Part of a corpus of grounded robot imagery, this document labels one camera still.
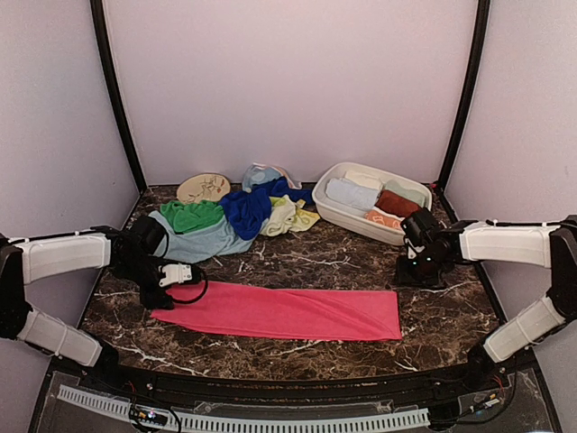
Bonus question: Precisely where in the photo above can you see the black right frame post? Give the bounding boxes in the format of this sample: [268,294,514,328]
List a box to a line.
[436,0,491,190]

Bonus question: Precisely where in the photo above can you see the orange patterned rolled towel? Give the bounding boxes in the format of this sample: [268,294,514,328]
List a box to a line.
[364,208,402,231]

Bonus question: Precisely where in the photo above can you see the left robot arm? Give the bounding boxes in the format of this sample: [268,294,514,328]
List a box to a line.
[1,226,173,393]

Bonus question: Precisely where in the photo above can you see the grey-blue towel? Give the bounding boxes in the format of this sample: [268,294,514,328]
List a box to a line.
[150,211,253,263]

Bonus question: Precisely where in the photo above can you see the black frame post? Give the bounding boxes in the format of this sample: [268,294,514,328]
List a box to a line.
[436,0,491,190]
[89,0,148,194]

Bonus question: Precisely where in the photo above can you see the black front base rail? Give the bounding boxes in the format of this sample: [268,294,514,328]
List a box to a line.
[81,333,478,406]

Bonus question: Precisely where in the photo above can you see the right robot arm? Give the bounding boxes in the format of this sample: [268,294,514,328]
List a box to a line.
[396,208,576,392]

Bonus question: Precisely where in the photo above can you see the brown rolled towel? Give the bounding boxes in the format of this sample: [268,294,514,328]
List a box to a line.
[375,190,421,218]

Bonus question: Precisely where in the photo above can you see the white rolled towel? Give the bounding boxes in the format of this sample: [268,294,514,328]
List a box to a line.
[343,170,383,190]

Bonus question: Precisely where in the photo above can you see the pale green rolled towel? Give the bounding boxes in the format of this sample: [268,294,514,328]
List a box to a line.
[382,179,427,207]

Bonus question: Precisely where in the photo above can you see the beige bird-painted plate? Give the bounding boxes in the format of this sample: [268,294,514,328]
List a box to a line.
[177,173,231,205]

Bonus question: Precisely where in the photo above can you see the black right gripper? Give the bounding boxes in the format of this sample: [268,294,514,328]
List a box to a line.
[395,248,449,288]

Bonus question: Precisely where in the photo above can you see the pink towel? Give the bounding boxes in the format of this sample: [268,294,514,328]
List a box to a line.
[151,281,402,342]

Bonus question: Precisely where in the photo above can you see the white plastic basin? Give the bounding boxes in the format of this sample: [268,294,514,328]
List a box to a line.
[312,161,433,246]

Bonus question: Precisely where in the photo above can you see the large pale blue towel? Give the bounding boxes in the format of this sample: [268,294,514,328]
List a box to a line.
[325,178,380,211]

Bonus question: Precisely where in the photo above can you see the white slotted cable duct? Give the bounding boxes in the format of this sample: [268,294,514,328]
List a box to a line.
[56,385,430,432]

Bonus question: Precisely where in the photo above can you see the light blue dotted towel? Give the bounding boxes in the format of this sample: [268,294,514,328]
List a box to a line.
[242,163,302,192]

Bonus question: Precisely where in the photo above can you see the royal blue towel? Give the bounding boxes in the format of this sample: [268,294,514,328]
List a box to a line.
[218,177,314,241]

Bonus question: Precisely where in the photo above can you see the pale yellow patterned towel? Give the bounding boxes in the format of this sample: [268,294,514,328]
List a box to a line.
[260,195,320,237]

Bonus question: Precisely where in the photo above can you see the black left frame post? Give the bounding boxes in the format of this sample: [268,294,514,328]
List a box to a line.
[89,0,148,194]

